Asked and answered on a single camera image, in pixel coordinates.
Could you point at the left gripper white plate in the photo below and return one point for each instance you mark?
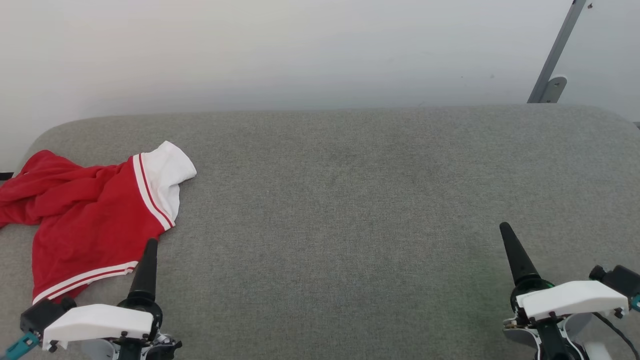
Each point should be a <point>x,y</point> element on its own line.
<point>95,322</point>

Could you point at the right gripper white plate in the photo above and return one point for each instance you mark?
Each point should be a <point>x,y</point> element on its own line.
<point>570,297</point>

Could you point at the red white basketball jersey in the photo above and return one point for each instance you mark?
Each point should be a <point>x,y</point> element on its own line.
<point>90,220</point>

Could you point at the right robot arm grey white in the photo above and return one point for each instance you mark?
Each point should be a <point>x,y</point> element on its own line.
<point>595,351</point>

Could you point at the grey metal mounting plate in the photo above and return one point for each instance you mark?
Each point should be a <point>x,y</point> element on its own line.
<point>555,89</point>

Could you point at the grey fabric sofa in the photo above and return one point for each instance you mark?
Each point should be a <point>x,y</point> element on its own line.
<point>340,225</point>

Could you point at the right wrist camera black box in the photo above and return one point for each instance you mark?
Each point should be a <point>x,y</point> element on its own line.
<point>622,280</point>

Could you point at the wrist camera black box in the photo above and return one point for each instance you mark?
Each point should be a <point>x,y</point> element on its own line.
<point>622,280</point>
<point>42,314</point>

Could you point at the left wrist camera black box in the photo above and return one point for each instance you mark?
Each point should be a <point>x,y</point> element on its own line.
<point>42,314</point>

